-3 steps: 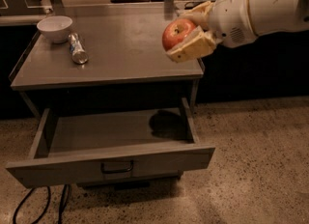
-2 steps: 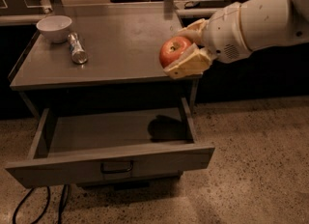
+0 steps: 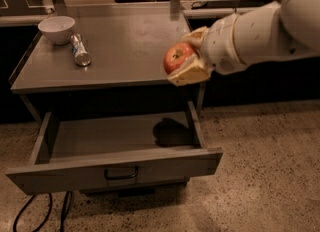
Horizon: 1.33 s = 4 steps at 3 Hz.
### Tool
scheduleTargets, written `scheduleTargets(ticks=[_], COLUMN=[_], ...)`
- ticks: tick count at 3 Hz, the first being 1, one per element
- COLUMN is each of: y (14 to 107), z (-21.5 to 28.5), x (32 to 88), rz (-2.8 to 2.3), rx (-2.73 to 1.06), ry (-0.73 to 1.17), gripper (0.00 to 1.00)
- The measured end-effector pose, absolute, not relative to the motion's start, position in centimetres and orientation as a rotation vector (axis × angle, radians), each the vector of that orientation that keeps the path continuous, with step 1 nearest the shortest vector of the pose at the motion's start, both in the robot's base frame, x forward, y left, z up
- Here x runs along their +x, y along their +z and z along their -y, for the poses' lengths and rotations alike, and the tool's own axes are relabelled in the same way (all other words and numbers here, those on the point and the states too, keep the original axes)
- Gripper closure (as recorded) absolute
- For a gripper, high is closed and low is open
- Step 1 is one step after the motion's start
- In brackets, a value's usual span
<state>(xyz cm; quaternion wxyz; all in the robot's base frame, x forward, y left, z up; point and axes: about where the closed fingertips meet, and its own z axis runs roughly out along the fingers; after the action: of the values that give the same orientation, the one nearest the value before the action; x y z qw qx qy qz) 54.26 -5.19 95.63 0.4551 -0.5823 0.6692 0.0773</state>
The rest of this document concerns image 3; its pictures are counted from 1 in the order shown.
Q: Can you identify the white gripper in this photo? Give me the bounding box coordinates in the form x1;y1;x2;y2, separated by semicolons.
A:
167;14;247;86

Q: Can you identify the red apple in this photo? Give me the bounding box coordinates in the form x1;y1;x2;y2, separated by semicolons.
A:
163;42;196;74

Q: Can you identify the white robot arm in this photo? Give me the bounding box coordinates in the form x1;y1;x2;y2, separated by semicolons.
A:
164;0;320;86

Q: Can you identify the open grey top drawer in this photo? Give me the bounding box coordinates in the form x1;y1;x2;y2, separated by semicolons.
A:
6;102;222;195

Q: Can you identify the grey drawer cabinet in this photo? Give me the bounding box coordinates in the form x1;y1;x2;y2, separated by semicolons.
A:
7;2;213;198

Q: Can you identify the silver redbull can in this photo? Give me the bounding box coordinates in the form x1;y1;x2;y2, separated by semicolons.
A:
70;33;92;67

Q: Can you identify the white ceramic bowl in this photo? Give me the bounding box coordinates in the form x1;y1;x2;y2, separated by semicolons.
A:
38;16;75;45

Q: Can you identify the black drawer handle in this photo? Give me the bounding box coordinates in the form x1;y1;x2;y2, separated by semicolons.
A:
104;166;139;181

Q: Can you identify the black straight cable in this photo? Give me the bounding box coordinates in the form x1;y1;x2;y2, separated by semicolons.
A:
59;190;75;232

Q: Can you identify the black cable loop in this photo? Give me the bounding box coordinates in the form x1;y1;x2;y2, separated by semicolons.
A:
12;192;54;232

